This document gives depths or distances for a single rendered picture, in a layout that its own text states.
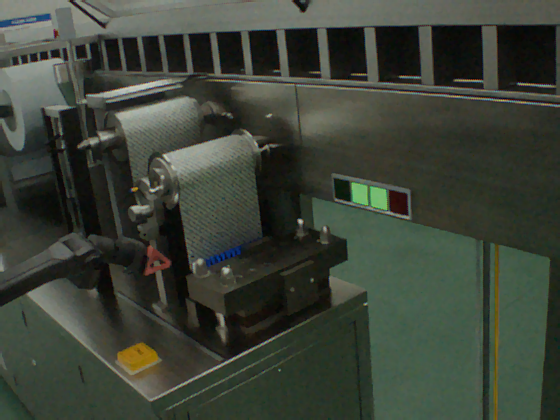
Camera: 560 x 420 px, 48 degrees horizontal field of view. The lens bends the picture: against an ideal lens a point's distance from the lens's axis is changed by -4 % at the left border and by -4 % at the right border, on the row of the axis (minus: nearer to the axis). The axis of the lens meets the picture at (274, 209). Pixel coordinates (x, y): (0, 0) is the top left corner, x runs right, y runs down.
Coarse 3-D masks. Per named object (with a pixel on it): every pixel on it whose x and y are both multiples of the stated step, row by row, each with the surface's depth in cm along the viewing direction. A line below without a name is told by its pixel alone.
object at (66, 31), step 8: (64, 8) 187; (56, 16) 187; (64, 16) 188; (72, 16) 189; (64, 24) 188; (72, 24) 189; (56, 32) 191; (64, 32) 189; (72, 32) 190; (64, 40) 190
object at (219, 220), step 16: (208, 192) 163; (224, 192) 166; (240, 192) 170; (256, 192) 173; (192, 208) 161; (208, 208) 164; (224, 208) 167; (240, 208) 171; (256, 208) 174; (192, 224) 162; (208, 224) 165; (224, 224) 168; (240, 224) 172; (256, 224) 175; (192, 240) 163; (208, 240) 166; (224, 240) 169; (240, 240) 173; (208, 256) 167
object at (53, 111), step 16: (48, 112) 177; (64, 112) 169; (48, 128) 181; (64, 128) 170; (80, 128) 173; (64, 144) 173; (64, 160) 182; (80, 160) 174; (64, 176) 183; (80, 176) 175; (64, 192) 188; (80, 192) 176; (64, 208) 189; (80, 208) 177; (96, 208) 180; (80, 224) 183; (96, 224) 181; (96, 288) 186
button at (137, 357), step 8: (144, 344) 150; (120, 352) 147; (128, 352) 147; (136, 352) 147; (144, 352) 146; (152, 352) 146; (120, 360) 146; (128, 360) 144; (136, 360) 143; (144, 360) 144; (152, 360) 146; (128, 368) 144; (136, 368) 143
